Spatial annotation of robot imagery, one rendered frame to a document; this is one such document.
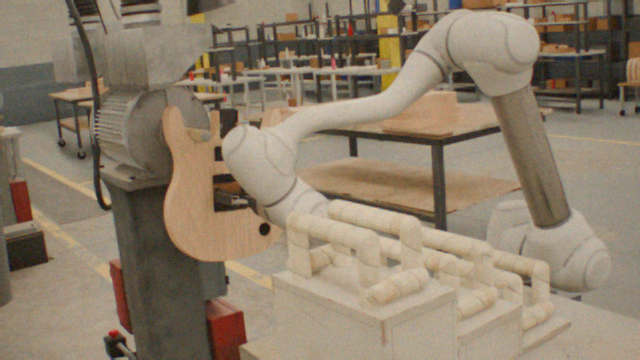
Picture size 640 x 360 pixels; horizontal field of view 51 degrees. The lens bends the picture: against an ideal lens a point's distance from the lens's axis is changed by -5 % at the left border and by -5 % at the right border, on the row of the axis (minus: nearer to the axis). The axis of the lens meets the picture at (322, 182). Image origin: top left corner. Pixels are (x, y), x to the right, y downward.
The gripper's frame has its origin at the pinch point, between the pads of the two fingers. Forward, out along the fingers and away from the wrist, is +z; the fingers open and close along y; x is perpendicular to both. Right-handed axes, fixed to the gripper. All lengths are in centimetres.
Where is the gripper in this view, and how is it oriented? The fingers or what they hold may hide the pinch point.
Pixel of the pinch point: (231, 192)
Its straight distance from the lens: 183.7
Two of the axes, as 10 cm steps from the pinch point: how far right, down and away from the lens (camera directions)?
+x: 0.1, -9.9, -1.3
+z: -5.8, -1.2, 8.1
